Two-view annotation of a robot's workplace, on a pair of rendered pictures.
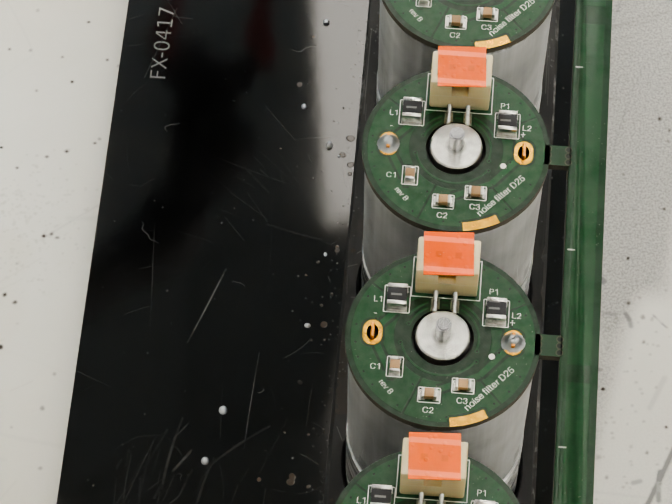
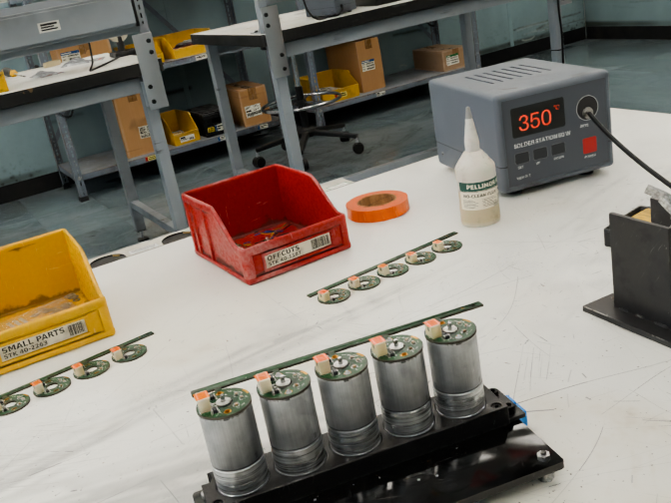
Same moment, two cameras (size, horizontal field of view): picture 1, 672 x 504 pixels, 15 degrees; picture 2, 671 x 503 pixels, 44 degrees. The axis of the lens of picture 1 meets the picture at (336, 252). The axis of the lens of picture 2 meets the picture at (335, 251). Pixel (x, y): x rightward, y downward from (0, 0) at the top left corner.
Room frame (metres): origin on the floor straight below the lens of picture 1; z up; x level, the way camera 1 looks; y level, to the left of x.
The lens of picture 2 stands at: (0.28, 0.31, 0.99)
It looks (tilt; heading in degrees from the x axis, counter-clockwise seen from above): 20 degrees down; 250
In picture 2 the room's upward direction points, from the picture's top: 11 degrees counter-clockwise
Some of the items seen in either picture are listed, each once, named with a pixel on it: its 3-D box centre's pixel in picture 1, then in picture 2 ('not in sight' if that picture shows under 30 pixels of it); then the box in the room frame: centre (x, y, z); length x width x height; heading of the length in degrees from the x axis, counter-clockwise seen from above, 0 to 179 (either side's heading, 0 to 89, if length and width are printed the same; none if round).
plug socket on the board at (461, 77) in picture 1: (460, 86); (324, 363); (0.18, -0.02, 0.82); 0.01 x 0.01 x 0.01; 85
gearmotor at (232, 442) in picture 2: not in sight; (235, 448); (0.23, -0.02, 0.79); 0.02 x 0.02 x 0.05
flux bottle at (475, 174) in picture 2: not in sight; (474, 165); (-0.07, -0.28, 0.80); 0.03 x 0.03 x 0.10
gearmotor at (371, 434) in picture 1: (436, 415); (403, 392); (0.14, -0.01, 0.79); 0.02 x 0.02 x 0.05
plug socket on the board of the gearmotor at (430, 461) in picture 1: (433, 474); (434, 328); (0.12, -0.01, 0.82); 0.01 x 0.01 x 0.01; 85
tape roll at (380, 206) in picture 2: not in sight; (377, 206); (-0.02, -0.38, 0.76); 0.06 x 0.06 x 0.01
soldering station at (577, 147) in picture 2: not in sight; (516, 123); (-0.18, -0.37, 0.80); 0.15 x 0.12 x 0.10; 83
